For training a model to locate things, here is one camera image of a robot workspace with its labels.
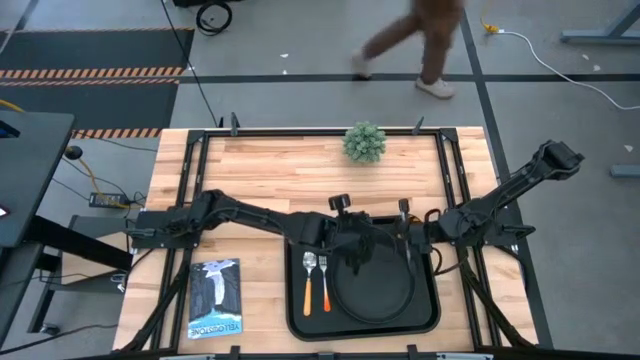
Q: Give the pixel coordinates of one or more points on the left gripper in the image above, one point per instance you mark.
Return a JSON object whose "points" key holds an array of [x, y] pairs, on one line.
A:
{"points": [[350, 232]]}

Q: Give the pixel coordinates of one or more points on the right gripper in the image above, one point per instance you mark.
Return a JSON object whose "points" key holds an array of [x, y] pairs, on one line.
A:
{"points": [[417, 235]]}

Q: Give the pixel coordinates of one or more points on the black round plate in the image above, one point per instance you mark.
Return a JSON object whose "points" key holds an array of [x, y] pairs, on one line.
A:
{"points": [[375, 290]]}

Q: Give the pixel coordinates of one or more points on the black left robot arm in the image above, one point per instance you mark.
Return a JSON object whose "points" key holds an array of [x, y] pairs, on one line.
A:
{"points": [[250, 212]]}

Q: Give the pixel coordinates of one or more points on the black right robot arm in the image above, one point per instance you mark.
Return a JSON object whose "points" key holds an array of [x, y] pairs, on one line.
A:
{"points": [[525, 180]]}

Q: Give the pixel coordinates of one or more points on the black plastic tray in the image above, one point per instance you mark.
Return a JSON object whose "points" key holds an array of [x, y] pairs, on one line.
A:
{"points": [[300, 327]]}

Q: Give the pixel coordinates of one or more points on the green artificial potted plant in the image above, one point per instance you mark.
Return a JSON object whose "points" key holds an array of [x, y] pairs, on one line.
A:
{"points": [[365, 142]]}

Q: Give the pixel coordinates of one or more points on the person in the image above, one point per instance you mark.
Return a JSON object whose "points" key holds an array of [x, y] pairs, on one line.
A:
{"points": [[435, 30]]}

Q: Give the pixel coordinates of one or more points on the grey table foot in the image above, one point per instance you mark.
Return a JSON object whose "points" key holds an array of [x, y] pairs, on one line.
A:
{"points": [[625, 171]]}

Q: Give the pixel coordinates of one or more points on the black power adapter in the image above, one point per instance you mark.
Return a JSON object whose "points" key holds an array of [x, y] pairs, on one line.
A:
{"points": [[107, 200]]}

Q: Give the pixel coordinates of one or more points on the grey table leg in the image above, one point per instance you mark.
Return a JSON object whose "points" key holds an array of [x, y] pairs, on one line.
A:
{"points": [[600, 36]]}

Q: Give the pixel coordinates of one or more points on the black equipment box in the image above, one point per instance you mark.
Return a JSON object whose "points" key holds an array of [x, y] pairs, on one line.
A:
{"points": [[205, 2]]}

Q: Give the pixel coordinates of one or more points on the black hazard-striped floor mat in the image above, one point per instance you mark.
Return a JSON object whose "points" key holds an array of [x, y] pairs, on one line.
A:
{"points": [[100, 105], [100, 50]]}

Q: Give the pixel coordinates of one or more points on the black round floor object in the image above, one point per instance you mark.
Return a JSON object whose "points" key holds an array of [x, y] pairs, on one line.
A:
{"points": [[73, 153]]}

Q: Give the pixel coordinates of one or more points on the black desk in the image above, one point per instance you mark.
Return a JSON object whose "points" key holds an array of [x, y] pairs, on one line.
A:
{"points": [[30, 165]]}

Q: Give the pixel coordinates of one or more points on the black aluminium rig frame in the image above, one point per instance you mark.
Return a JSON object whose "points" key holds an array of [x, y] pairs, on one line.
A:
{"points": [[320, 132]]}

